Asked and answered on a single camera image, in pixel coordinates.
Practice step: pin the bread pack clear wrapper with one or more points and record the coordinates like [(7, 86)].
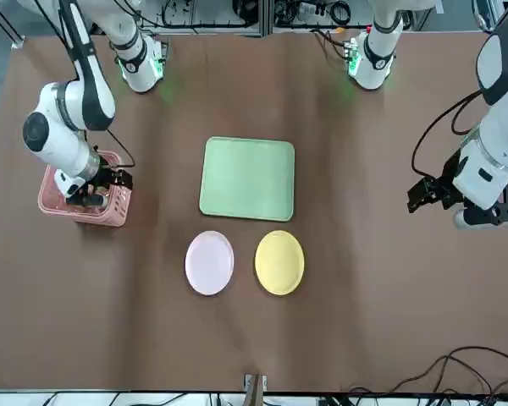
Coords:
[(96, 195)]

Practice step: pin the aluminium frame rail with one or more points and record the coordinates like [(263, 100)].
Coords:
[(258, 27)]

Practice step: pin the small pink slatted basket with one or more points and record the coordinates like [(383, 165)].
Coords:
[(110, 215)]

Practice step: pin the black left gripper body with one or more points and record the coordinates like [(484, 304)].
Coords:
[(446, 177)]

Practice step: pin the yellow round plate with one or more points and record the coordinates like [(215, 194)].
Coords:
[(279, 262)]

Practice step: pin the aluminium frame post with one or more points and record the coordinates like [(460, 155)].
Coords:
[(255, 389)]

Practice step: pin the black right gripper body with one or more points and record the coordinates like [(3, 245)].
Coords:
[(110, 173)]

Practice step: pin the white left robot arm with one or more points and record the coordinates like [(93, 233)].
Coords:
[(504, 127)]

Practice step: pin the white round plate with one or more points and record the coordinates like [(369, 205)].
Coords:
[(209, 262)]

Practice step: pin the green rectangular tray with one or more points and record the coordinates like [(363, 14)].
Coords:
[(247, 177)]

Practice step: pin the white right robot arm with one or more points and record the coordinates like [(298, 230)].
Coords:
[(63, 110)]

